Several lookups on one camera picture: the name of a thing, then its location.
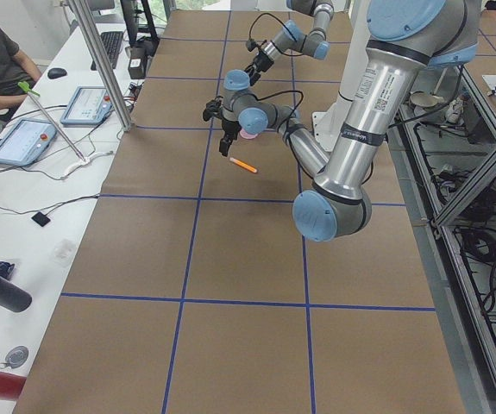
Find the black water bottle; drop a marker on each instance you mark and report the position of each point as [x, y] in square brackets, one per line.
[12, 297]

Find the near teach pendant tablet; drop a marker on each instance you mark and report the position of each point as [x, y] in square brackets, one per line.
[25, 142]

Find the black computer mouse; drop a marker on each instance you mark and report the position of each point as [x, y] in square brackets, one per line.
[56, 72]

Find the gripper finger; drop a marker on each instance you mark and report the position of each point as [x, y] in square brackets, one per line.
[228, 141]
[254, 76]
[221, 147]
[249, 68]

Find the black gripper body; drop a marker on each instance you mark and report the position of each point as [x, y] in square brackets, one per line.
[229, 127]
[261, 61]

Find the black monitor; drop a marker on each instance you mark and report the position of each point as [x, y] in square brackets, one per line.
[132, 13]

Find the round metal keychain tag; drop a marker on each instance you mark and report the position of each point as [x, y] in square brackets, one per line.
[15, 358]

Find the small black square pad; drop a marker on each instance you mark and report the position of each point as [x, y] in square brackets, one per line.
[41, 219]

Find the clear plastic packet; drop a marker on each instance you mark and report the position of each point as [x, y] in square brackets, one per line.
[64, 252]

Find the metal rod green handle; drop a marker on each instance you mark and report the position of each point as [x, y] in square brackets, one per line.
[24, 86]

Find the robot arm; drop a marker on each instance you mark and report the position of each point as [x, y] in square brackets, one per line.
[291, 40]
[404, 38]

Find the orange highlighter pen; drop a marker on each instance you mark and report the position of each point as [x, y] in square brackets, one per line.
[243, 165]

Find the pink mesh pen holder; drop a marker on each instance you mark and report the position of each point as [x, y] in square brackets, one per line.
[246, 135]

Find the black keyboard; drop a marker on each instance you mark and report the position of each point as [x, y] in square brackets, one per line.
[112, 42]

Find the teach pendant tablet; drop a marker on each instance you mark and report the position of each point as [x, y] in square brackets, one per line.
[88, 106]
[25, 142]

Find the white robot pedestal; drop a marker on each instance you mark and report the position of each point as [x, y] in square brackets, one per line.
[327, 124]

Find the black cardboard box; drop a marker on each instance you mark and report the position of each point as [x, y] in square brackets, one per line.
[139, 56]

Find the far teach pendant tablet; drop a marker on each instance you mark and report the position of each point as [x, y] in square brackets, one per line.
[88, 106]

